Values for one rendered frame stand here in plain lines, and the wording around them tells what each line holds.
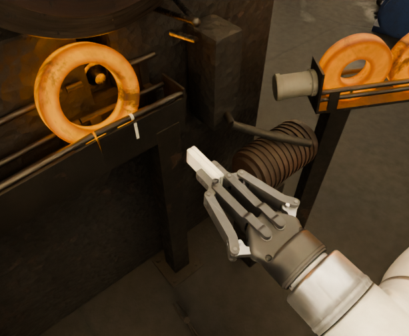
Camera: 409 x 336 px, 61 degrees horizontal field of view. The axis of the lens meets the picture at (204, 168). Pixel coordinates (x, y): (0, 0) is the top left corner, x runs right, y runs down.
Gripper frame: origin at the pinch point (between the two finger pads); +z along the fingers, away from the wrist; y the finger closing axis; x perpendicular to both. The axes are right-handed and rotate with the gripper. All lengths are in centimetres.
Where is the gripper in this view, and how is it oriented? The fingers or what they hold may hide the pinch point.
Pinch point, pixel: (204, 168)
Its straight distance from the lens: 52.4
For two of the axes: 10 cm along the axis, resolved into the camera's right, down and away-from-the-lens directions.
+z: -6.3, -6.3, 4.5
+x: 0.6, -6.1, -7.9
